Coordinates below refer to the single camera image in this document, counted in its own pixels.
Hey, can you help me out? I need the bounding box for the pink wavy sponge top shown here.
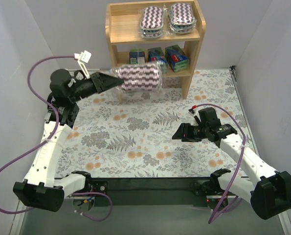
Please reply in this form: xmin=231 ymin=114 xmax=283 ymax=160
xmin=111 ymin=61 xmax=163 ymax=93

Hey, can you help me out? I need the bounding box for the pink wavy sponge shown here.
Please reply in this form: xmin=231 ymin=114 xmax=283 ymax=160
xmin=164 ymin=2 xmax=197 ymax=35
xmin=111 ymin=61 xmax=163 ymax=93
xmin=139 ymin=6 xmax=164 ymax=39

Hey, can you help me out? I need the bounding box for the green blue sponge pack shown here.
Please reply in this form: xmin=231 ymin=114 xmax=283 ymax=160
xmin=165 ymin=45 xmax=189 ymax=72
xmin=148 ymin=47 xmax=168 ymax=74
xmin=129 ymin=49 xmax=146 ymax=65

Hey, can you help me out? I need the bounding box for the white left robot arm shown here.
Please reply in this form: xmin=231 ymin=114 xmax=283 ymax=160
xmin=13 ymin=69 xmax=124 ymax=212

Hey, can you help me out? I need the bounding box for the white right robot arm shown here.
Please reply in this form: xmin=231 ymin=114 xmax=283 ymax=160
xmin=172 ymin=123 xmax=291 ymax=220

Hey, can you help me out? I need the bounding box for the wooden two-tier shelf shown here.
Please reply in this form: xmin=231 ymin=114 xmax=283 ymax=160
xmin=105 ymin=0 xmax=206 ymax=98

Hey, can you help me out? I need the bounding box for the floral patterned table mat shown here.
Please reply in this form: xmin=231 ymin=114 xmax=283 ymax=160
xmin=55 ymin=69 xmax=256 ymax=178

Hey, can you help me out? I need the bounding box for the white cable connector tag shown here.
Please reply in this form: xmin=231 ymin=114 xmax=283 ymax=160
xmin=74 ymin=50 xmax=92 ymax=78

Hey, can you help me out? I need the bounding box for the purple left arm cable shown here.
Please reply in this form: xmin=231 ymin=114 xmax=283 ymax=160
xmin=0 ymin=55 xmax=113 ymax=222

